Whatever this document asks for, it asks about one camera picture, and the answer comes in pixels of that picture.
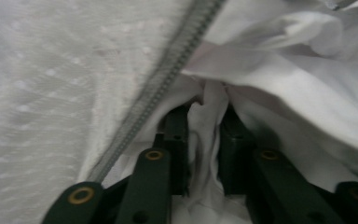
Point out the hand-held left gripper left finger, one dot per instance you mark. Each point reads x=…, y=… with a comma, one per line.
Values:
x=177, y=149

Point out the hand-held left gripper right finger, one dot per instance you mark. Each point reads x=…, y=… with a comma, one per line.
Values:
x=234, y=155

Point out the white garment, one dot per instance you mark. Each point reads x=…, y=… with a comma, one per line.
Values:
x=292, y=87

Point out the white mesh laundry bag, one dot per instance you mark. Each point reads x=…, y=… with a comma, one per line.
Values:
x=59, y=93

